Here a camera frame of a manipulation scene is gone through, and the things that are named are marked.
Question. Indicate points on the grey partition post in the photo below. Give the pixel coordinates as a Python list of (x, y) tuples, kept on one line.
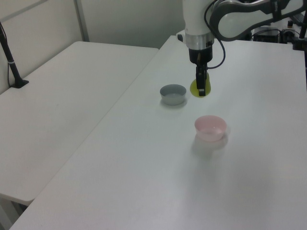
[(81, 20)]

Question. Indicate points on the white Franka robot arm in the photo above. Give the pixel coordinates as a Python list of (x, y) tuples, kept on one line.
[(195, 21)]

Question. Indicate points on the black camera stand pole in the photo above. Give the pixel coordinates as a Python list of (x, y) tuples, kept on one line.
[(10, 62)]

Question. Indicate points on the black clamped stand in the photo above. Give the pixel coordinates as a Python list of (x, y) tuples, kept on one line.
[(298, 43)]

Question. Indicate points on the grey plastic bowl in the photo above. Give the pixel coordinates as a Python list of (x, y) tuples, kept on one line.
[(173, 95)]

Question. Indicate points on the black electronics box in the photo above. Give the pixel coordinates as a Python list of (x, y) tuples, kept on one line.
[(266, 34)]

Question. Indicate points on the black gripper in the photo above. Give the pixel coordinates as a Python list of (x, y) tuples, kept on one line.
[(201, 55)]

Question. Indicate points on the green pear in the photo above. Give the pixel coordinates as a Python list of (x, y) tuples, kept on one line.
[(193, 89)]

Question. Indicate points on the white side table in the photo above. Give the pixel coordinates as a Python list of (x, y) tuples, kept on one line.
[(60, 107)]

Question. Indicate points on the pink plastic bowl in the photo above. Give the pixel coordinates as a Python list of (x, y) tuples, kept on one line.
[(210, 130)]

